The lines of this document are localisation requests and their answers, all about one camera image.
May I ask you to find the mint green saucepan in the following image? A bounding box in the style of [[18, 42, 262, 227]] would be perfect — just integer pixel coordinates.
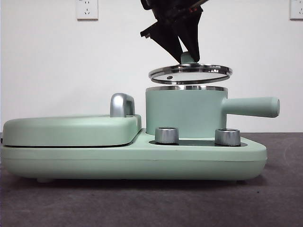
[[144, 85, 281, 140]]

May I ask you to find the silver griddle lid handle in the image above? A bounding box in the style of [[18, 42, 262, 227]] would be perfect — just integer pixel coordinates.
[[110, 93, 136, 118]]

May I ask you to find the mint green breakfast maker base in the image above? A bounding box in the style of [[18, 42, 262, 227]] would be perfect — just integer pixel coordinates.
[[0, 131, 268, 184]]

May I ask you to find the silver control knob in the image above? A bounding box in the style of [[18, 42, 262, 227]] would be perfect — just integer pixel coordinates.
[[214, 128, 241, 146], [154, 127, 180, 144]]

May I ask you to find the white wall socket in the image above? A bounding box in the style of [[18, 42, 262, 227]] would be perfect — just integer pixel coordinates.
[[289, 0, 303, 20], [75, 0, 98, 21]]

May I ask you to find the glass pot lid green knob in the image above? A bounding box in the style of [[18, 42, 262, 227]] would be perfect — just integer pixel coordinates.
[[148, 51, 233, 85]]

